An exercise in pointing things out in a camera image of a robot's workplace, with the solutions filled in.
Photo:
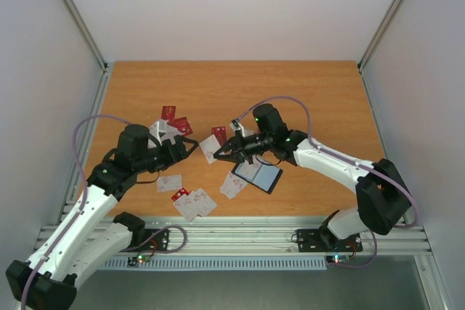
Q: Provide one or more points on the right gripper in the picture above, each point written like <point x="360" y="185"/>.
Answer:
<point x="239" y="147"/>

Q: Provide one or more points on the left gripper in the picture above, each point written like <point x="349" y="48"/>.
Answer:
<point x="182" y="153"/>

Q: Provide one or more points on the black leather card holder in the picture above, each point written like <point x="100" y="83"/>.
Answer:
<point x="261" y="174"/>

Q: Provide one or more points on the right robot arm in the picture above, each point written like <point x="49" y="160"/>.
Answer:
<point x="381" y="194"/>

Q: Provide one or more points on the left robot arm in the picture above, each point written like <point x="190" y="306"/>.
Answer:
<point x="52" y="276"/>

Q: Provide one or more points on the red card centre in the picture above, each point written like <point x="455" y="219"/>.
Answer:
<point x="220" y="134"/>

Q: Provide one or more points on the white floral cards near holder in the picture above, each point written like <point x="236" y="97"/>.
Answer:
<point x="232" y="185"/>

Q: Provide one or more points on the red card far left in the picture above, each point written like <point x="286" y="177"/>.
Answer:
<point x="168" y="113"/>

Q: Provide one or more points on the red card under pile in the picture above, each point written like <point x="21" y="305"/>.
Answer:
<point x="181" y="192"/>

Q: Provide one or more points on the white floral card pile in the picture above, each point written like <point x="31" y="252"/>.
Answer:
<point x="197" y="203"/>

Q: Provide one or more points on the left controller board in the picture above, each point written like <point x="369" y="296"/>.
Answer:
<point x="140" y="259"/>

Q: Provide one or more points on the controller board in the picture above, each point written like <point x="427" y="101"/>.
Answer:
<point x="140" y="259"/>
<point x="339" y="259"/>

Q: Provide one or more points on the right controller board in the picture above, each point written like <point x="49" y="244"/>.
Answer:
<point x="339" y="259"/>

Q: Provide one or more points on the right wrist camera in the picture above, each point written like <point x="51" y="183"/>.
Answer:
<point x="237" y="126"/>

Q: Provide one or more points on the aluminium table edge rail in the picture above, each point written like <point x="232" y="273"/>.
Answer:
<point x="271" y="235"/>

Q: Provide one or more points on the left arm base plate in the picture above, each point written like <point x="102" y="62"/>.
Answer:
<point x="148" y="240"/>

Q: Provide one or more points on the grey slotted cable duct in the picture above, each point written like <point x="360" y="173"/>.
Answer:
<point x="218" y="263"/>

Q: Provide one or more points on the left frame post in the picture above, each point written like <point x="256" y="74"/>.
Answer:
<point x="85" y="32"/>

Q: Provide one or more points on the frame post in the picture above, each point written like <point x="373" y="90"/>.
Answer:
<point x="85" y="32"/>
<point x="391" y="12"/>

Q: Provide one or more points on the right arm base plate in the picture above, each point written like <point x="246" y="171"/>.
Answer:
<point x="313" y="240"/>

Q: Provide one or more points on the right frame post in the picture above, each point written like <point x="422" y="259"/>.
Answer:
<point x="391" y="12"/>

